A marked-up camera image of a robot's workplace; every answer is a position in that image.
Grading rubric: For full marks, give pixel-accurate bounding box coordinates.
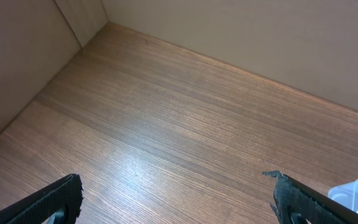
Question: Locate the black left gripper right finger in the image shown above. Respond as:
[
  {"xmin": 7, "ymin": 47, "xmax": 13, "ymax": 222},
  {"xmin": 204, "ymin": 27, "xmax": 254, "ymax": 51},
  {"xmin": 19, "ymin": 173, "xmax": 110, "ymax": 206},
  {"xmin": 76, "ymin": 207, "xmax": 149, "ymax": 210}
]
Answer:
[{"xmin": 262, "ymin": 170, "xmax": 358, "ymax": 224}]

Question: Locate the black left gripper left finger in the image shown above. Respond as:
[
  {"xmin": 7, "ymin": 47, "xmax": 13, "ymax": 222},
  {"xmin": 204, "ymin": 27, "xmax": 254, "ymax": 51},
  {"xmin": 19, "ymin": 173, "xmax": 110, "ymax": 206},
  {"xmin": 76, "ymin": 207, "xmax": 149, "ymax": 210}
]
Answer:
[{"xmin": 0, "ymin": 174, "xmax": 83, "ymax": 224}]

